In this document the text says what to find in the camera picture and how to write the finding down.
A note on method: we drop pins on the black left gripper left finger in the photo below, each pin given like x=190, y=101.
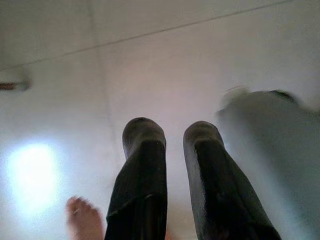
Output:
x=142, y=175

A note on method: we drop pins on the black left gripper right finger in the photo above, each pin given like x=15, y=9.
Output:
x=215, y=187

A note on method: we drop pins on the person's bare foot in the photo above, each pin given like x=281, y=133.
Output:
x=85, y=220

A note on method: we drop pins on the grey robot foot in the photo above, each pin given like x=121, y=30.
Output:
x=275, y=137

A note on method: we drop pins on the white and brown blurred object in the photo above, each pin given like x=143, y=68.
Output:
x=12, y=81

